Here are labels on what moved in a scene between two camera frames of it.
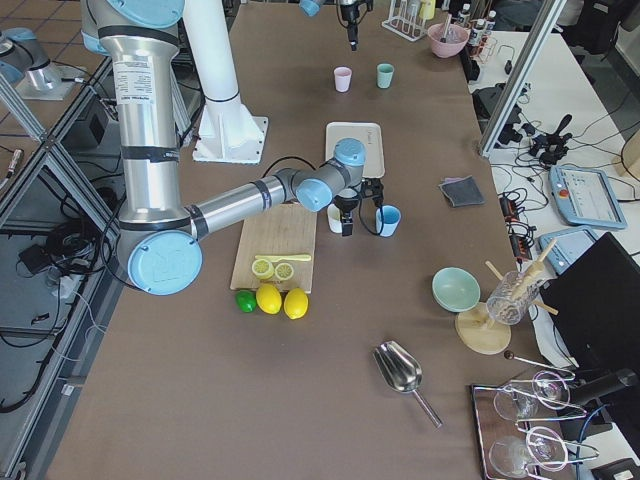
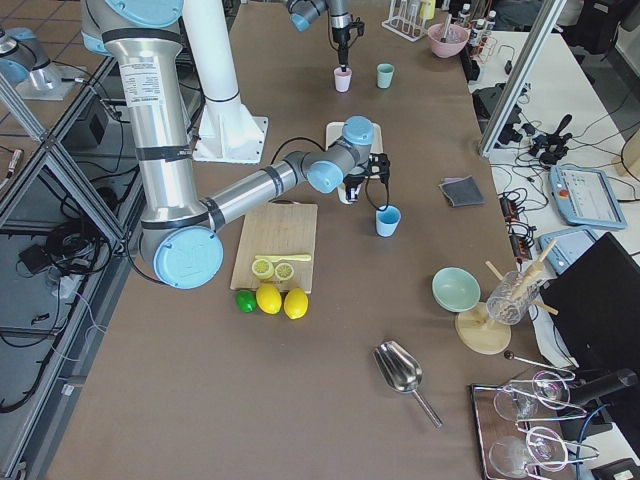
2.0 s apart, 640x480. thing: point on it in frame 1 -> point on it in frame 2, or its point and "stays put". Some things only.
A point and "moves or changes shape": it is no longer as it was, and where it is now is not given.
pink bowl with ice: x=456 y=37 stays put
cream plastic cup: x=334 y=218 moves or changes shape
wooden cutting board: x=285 y=229 stays put
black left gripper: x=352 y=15 -> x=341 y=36
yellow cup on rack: x=427 y=10 stays put
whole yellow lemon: x=268 y=298 stays put
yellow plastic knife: x=298 y=257 stays put
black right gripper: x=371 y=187 -> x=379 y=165
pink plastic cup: x=342 y=78 stays put
